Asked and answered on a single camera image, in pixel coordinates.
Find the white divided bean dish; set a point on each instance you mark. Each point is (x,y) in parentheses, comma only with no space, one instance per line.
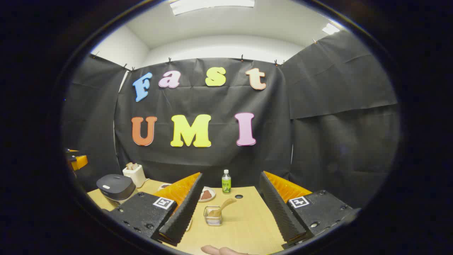
(165,185)

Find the large ceiling light panel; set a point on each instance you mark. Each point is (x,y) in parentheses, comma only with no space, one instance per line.
(212,5)

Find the white round plate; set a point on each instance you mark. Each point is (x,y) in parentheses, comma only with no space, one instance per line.
(211,197)

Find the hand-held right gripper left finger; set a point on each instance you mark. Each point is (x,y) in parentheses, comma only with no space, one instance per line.
(184,216)

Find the green drink bottle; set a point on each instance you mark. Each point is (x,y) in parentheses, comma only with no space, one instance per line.
(226,184)

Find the brown meat piece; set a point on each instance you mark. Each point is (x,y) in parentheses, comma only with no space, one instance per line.
(206,194)

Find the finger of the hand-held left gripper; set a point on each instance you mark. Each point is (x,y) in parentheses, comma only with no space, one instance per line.
(78,161)

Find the white toaster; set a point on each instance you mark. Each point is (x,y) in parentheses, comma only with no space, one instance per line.
(136,176)

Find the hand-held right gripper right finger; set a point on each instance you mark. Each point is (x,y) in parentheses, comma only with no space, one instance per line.
(279,212)

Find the small ceiling light panel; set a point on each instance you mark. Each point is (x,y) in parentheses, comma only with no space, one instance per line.
(330,29)

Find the grey rice cooker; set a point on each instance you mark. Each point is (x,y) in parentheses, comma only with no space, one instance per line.
(115,186)

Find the wooden spoon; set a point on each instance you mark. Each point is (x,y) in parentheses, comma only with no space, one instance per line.
(226,203)

